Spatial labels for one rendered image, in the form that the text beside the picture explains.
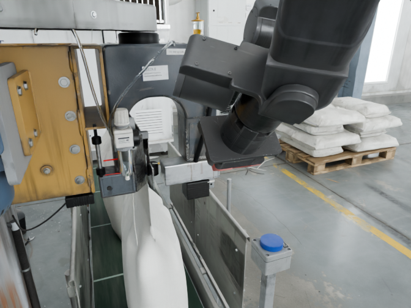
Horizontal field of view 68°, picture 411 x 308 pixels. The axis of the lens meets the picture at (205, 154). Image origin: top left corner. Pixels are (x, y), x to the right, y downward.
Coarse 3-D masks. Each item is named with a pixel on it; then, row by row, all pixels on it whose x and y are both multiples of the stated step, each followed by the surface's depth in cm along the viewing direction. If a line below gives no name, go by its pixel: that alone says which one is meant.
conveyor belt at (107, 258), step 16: (96, 176) 228; (96, 192) 204; (96, 208) 185; (96, 224) 169; (96, 240) 156; (112, 240) 156; (96, 256) 145; (112, 256) 145; (96, 272) 135; (112, 272) 135; (96, 288) 126; (112, 288) 126; (192, 288) 126; (96, 304) 119; (112, 304) 119; (192, 304) 119
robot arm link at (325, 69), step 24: (288, 0) 18; (312, 0) 17; (336, 0) 17; (360, 0) 16; (288, 24) 19; (312, 24) 18; (336, 24) 18; (360, 24) 18; (288, 48) 20; (312, 48) 20; (336, 48) 19; (264, 72) 23; (288, 72) 22; (312, 72) 22; (336, 72) 21; (264, 96) 26
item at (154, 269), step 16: (144, 160) 77; (144, 192) 85; (128, 208) 98; (144, 208) 89; (160, 208) 99; (128, 224) 92; (144, 224) 86; (160, 224) 89; (128, 240) 86; (144, 240) 82; (160, 240) 82; (176, 240) 87; (128, 256) 84; (144, 256) 80; (160, 256) 82; (176, 256) 82; (128, 272) 85; (144, 272) 79; (160, 272) 81; (176, 272) 82; (128, 288) 87; (144, 288) 80; (160, 288) 82; (176, 288) 84; (128, 304) 96; (144, 304) 82; (160, 304) 83; (176, 304) 85
